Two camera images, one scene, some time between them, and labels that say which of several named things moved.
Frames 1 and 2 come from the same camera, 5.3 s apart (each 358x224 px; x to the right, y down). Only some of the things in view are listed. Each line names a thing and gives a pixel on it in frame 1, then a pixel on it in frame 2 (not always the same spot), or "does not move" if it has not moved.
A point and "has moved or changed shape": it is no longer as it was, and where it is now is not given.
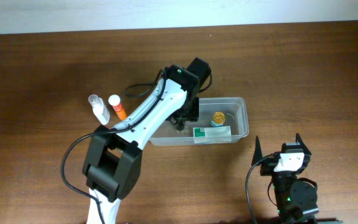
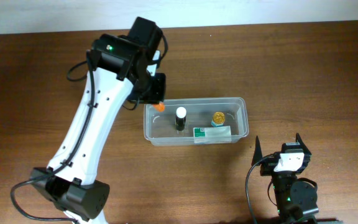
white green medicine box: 213,134 does not move
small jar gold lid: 218,119 does not move
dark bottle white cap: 180,126 does not move
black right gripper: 268,165 does not move
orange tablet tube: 114,100 has moved or changed shape
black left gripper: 193,116 to 158,96
